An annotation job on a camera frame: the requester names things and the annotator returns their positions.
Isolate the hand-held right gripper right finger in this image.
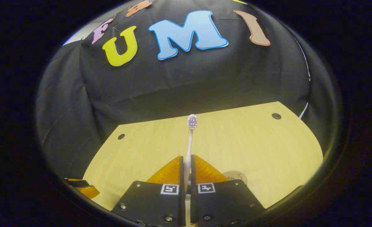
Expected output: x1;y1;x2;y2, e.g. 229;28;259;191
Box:
190;154;266;227

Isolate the pale pink toothbrush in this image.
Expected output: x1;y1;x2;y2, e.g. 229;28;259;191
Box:
184;114;198;193

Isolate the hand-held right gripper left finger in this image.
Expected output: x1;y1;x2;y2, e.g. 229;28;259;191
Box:
110;155;187;227

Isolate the white cable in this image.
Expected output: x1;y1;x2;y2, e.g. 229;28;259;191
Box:
299;102;309;119

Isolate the black backdrop cloth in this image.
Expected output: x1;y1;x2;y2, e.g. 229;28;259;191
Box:
35;0;338;186

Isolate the round beige coaster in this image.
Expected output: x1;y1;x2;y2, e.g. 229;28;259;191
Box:
222;170;248;186

